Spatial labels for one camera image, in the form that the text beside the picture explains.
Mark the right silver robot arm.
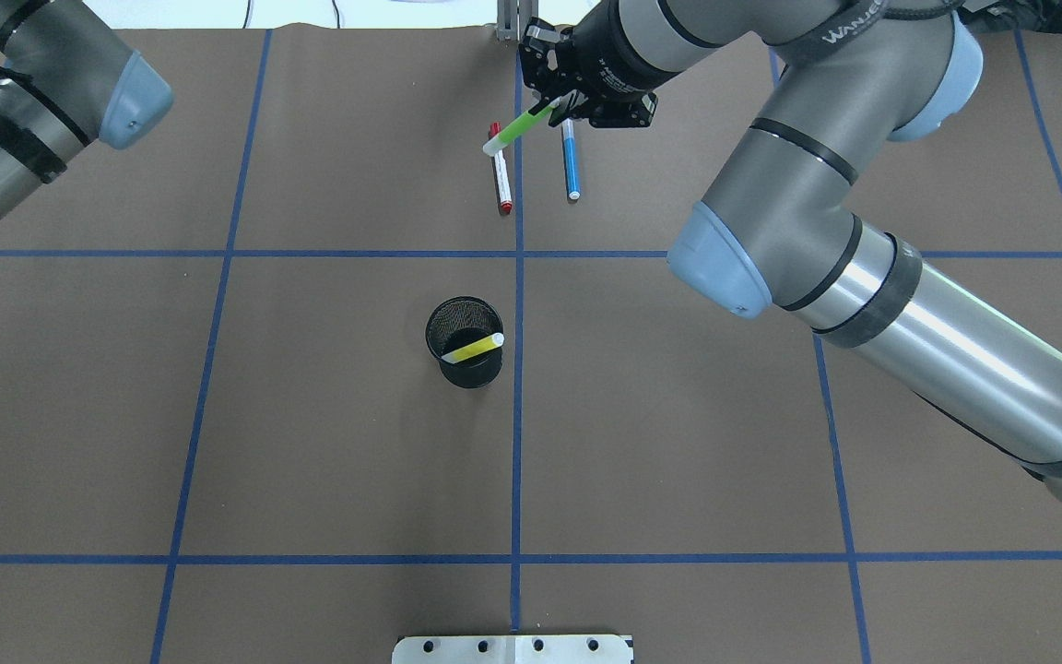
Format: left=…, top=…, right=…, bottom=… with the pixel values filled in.
left=520, top=1, right=1062, bottom=503

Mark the blue marker pen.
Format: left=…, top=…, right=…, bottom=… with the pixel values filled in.
left=560, top=119, right=582, bottom=202

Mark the green marker pen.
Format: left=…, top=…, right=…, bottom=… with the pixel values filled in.
left=499, top=109, right=547, bottom=147

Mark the yellow marker pen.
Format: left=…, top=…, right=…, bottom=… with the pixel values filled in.
left=440, top=333, right=506, bottom=365

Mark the red marker pen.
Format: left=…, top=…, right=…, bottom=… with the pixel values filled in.
left=483, top=122, right=513, bottom=215

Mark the aluminium frame post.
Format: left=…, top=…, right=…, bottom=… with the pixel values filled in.
left=494, top=0, right=520, bottom=42

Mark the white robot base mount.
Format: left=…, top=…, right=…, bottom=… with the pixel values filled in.
left=391, top=634, right=636, bottom=663

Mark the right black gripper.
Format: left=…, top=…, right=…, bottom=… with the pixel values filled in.
left=520, top=7, right=660, bottom=127

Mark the black mesh pen cup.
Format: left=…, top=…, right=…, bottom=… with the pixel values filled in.
left=424, top=297, right=504, bottom=388

